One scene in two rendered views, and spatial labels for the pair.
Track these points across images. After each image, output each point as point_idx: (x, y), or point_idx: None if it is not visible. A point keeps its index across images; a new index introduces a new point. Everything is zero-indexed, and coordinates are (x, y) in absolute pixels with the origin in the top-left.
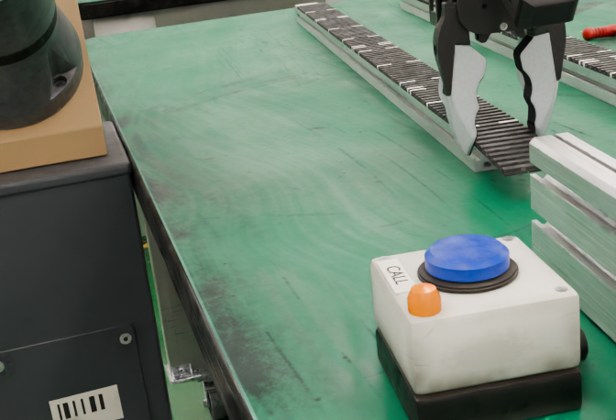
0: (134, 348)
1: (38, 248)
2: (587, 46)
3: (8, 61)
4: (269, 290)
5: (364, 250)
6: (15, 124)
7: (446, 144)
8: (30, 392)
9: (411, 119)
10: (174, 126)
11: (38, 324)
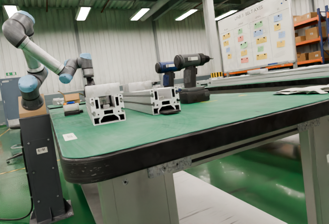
0: (49, 141)
1: (35, 125)
2: None
3: (32, 100)
4: (58, 115)
5: None
6: (33, 109)
7: None
8: (33, 147)
9: None
10: (58, 111)
11: (35, 137)
